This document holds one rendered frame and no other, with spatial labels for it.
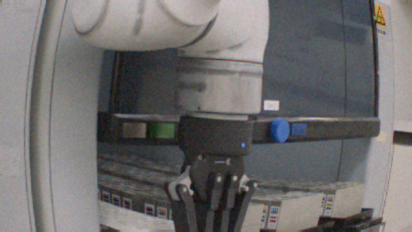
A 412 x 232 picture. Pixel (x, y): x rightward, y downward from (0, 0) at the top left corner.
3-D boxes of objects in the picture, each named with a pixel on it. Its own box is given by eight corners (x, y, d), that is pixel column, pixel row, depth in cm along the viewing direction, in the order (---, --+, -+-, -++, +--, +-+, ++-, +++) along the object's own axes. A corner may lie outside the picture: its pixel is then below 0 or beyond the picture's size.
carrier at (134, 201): (177, 228, 157) (178, 191, 156) (188, 230, 155) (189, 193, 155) (122, 228, 148) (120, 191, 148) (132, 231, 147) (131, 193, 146)
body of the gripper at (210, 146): (217, 113, 130) (211, 196, 130) (162, 112, 123) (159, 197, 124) (270, 119, 124) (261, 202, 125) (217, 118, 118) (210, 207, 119)
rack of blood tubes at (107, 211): (27, 218, 144) (23, 182, 144) (63, 221, 152) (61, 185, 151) (147, 269, 124) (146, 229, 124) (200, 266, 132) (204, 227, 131)
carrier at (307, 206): (308, 226, 159) (315, 191, 159) (317, 227, 158) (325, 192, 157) (263, 237, 150) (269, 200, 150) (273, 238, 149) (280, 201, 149)
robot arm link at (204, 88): (159, 58, 123) (154, 114, 124) (224, 61, 117) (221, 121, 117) (216, 61, 130) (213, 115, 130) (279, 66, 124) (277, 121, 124)
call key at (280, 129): (268, 143, 143) (269, 118, 143) (281, 142, 145) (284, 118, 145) (275, 143, 142) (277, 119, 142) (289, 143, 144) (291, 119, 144)
